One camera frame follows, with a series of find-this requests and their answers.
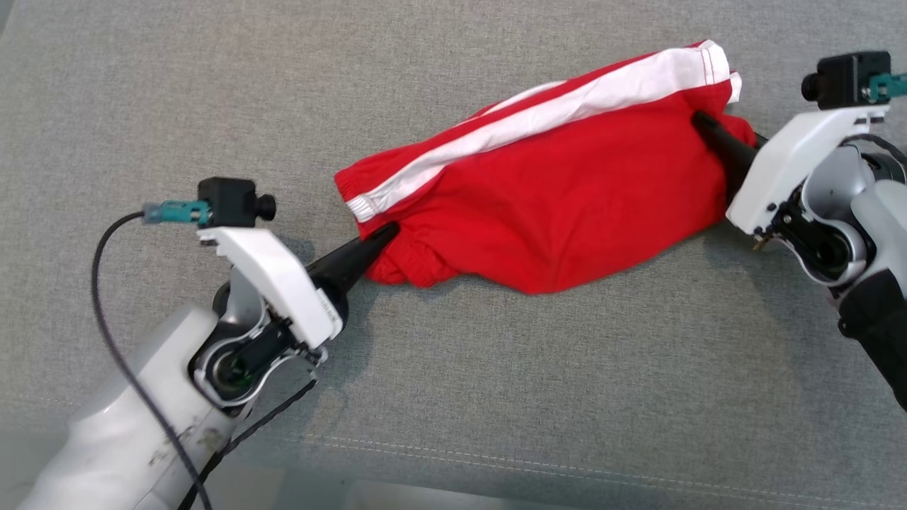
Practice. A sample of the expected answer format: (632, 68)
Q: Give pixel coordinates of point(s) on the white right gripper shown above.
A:
(779, 170)

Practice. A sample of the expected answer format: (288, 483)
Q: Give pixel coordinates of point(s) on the red shorts white stripe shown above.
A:
(567, 198)

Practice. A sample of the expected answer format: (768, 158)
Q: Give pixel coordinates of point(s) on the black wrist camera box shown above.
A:
(847, 78)
(227, 202)

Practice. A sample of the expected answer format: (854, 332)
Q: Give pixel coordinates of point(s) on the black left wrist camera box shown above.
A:
(227, 202)

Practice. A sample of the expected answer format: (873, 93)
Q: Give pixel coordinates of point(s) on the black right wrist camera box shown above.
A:
(847, 78)

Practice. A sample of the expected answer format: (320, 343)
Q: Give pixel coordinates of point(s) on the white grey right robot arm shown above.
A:
(879, 312)

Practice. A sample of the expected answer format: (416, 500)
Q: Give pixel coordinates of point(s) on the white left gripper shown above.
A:
(283, 290)

